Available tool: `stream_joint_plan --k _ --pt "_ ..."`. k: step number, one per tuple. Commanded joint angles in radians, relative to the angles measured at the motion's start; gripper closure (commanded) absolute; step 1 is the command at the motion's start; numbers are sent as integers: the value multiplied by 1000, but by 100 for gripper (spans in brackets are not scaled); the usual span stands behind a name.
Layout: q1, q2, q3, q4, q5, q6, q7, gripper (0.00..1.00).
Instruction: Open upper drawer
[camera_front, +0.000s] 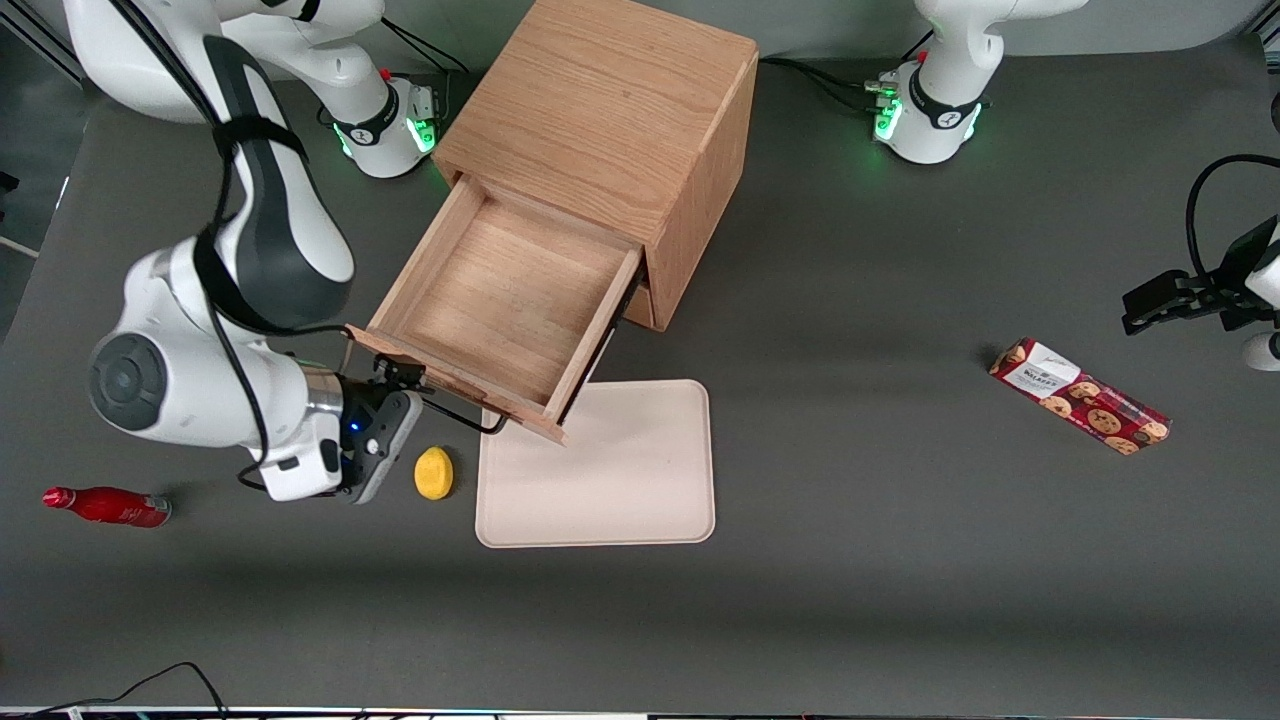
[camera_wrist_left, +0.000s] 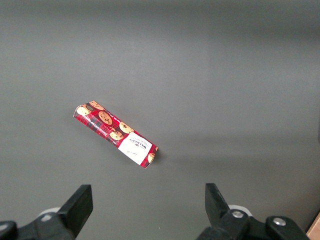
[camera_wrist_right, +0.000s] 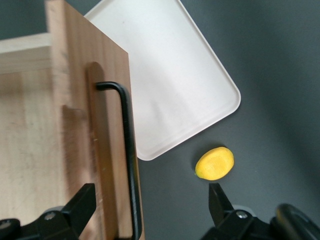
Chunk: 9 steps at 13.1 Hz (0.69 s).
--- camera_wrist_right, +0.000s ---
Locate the beige rectangular tray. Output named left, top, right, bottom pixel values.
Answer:
left=83, top=0, right=242, bottom=162

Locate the yellow lemon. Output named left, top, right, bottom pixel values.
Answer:
left=194, top=146, right=235, bottom=181

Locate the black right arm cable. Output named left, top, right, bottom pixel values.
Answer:
left=269, top=203, right=320, bottom=240

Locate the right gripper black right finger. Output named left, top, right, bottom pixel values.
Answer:
left=201, top=183, right=275, bottom=240

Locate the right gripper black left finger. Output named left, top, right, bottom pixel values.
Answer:
left=0, top=183, right=97, bottom=240

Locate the black metal drawer handle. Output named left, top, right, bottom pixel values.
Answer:
left=95, top=81, right=144, bottom=239

